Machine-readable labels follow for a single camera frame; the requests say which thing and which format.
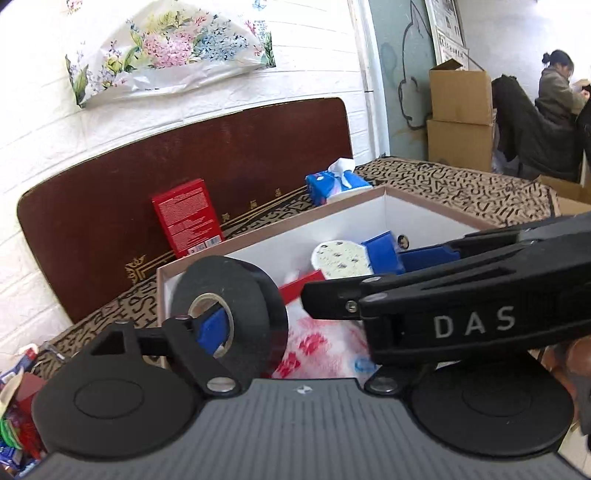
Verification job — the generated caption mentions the black tape roll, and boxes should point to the black tape roll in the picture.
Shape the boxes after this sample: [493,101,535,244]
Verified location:
[169,256,288,388]

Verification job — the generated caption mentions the blue plastic box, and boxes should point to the blue plastic box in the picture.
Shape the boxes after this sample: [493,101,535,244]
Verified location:
[362,231,406,275]

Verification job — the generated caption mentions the red white plastic bag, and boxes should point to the red white plastic bag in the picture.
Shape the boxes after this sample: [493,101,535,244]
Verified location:
[273,270,378,384]

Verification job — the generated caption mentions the white dotted round item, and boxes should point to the white dotted round item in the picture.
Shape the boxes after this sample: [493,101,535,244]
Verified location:
[311,240,373,280]

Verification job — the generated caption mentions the white storage box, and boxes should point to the white storage box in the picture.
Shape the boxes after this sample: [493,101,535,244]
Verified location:
[156,186,495,381]

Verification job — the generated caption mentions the patterned letter tablecloth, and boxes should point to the patterned letter tablecloth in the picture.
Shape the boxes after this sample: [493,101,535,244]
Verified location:
[34,157,566,379]

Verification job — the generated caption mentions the blue tissue pack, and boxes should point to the blue tissue pack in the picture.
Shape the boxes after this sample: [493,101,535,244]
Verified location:
[305,158,373,206]

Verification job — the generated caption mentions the red carton box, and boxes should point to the red carton box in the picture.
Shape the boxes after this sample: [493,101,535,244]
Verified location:
[151,179,223,258]

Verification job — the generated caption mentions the dark brown wooden board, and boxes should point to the dark brown wooden board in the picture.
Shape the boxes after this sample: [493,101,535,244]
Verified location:
[17,98,353,322]

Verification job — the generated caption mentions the stacked cardboard boxes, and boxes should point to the stacked cardboard boxes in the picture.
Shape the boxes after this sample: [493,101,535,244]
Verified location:
[427,59,495,172]

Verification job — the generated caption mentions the black jacket on chair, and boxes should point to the black jacket on chair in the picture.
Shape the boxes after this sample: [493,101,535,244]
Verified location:
[492,75,590,182]

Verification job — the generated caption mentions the seated person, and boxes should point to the seated person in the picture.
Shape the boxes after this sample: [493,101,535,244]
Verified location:
[535,50,590,125]

